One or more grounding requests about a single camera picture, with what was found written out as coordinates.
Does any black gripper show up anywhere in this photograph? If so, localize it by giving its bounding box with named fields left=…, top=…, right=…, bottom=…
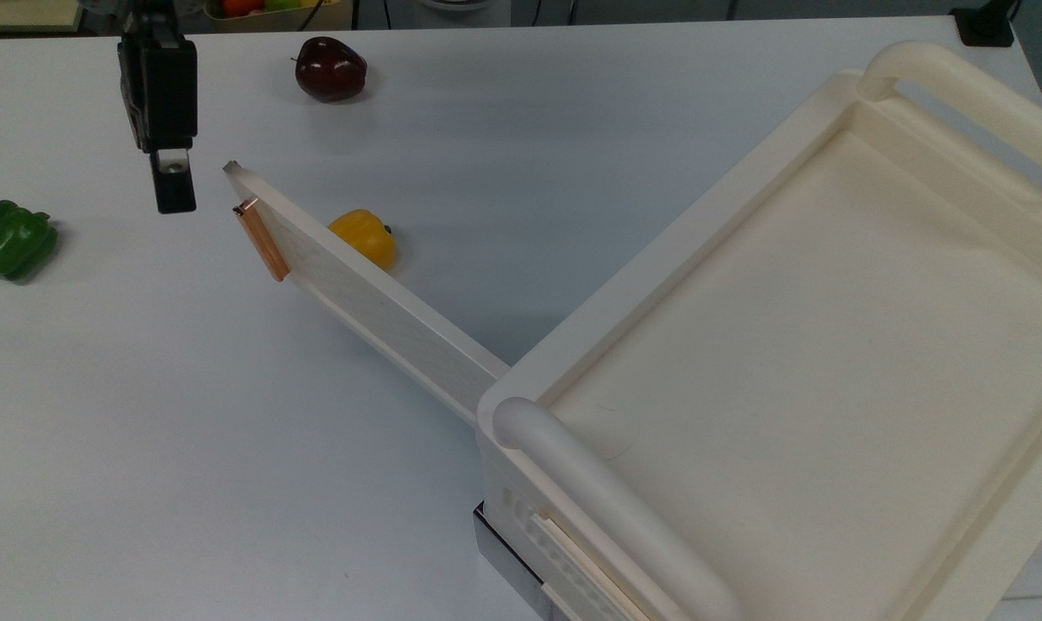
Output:
left=117, top=0, right=199, bottom=216

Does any cream plastic cabinet door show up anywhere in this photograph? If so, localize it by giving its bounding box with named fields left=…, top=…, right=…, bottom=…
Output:
left=223, top=160, right=512, bottom=428

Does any black pole with table clamp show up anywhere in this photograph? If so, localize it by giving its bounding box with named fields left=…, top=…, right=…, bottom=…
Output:
left=951, top=0, right=1020, bottom=48

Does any yellow bell pepper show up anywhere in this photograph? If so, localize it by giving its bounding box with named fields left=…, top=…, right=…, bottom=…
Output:
left=329, top=209, right=397, bottom=272

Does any green bell pepper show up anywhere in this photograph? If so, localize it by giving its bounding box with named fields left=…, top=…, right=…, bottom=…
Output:
left=0, top=200, right=59, bottom=282

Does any cream plastic cabinet with handles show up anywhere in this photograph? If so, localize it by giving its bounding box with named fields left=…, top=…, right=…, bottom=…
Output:
left=475, top=39, right=1042, bottom=621

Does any basket of toy fruit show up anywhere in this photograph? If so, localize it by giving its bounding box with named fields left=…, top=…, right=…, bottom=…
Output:
left=202, top=0, right=355, bottom=33

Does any dark red apple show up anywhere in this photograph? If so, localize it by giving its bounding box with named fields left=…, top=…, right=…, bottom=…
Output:
left=293, top=36, right=368, bottom=104

